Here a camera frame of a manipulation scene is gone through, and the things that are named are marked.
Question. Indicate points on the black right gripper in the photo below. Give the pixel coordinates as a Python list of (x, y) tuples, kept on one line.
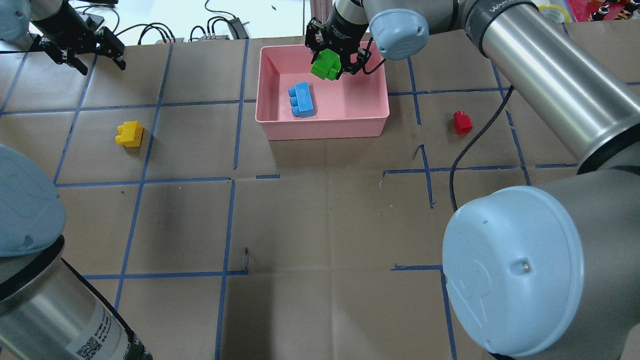
[(345, 26)]

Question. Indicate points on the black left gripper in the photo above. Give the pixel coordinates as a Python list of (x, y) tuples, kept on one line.
[(64, 23)]

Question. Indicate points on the green toy block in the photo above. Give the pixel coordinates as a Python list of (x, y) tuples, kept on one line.
[(327, 65)]

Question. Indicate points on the blue toy block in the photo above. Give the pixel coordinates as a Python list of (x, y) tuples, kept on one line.
[(301, 100)]

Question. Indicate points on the yellow toy block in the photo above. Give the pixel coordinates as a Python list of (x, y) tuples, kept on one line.
[(130, 134)]

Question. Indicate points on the red toy block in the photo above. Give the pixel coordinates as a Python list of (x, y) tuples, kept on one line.
[(462, 123)]

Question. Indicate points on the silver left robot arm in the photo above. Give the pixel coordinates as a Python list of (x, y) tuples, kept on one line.
[(48, 310)]

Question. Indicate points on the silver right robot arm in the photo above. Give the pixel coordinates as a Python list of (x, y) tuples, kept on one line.
[(546, 272)]

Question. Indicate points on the pink plastic box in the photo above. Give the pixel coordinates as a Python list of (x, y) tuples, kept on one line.
[(350, 107)]

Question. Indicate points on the yellow tape roll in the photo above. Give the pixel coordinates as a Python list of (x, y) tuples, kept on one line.
[(554, 13)]

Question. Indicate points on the aluminium profile post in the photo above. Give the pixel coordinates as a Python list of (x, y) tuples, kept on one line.
[(321, 10)]

